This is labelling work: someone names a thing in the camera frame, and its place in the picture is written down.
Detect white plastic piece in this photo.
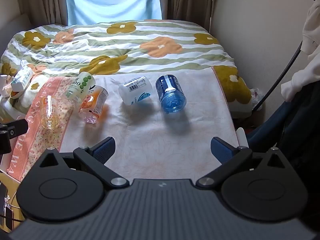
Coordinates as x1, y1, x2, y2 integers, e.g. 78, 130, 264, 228
236, 127, 249, 148

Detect white towel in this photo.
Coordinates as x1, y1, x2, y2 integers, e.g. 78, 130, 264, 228
59, 66, 241, 180

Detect clear glass cup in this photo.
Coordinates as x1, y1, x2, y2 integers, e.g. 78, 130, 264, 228
40, 95, 60, 130

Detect floral striped blanket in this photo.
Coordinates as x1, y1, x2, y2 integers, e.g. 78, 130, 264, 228
0, 19, 253, 133

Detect white hoodie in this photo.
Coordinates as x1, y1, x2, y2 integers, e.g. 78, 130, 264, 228
280, 0, 320, 103

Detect black garment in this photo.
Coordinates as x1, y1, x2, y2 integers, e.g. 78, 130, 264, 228
285, 80, 320, 188

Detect black curved tube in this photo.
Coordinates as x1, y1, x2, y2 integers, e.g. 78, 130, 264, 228
252, 39, 304, 111

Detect pink printed towel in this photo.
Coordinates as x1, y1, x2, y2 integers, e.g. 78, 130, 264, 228
7, 76, 107, 181

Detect white plastic bag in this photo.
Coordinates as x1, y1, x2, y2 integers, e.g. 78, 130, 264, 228
249, 87, 263, 111

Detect blue plastic bottle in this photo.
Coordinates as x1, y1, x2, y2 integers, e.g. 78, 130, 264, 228
155, 74, 187, 114

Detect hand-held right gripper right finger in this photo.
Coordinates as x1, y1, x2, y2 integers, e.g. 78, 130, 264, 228
195, 136, 288, 190

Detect light blue sheer curtain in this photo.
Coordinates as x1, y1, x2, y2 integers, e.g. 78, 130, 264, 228
64, 0, 163, 27

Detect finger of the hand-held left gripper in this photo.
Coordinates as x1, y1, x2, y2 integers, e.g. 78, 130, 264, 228
0, 119, 29, 156

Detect brown curtain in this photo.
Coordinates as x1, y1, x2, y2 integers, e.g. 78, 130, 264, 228
15, 0, 69, 27
158, 0, 217, 22

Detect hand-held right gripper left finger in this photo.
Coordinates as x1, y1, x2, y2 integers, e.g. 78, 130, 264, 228
33, 137, 130, 191

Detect small white bottle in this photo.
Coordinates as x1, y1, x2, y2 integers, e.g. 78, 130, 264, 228
0, 74, 9, 97

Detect white labelled plastic bottle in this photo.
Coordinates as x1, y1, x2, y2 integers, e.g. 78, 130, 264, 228
118, 76, 153, 106

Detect green dotted clear bottle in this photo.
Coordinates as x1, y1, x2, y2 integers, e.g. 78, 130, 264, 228
65, 71, 96, 102

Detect blue jeans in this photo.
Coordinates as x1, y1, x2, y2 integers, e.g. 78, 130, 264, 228
246, 99, 320, 155

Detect tissue pack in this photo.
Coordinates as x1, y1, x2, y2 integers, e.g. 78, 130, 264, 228
11, 66, 34, 92

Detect orange labelled plastic bottle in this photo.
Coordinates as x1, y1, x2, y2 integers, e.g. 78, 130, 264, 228
78, 85, 109, 124

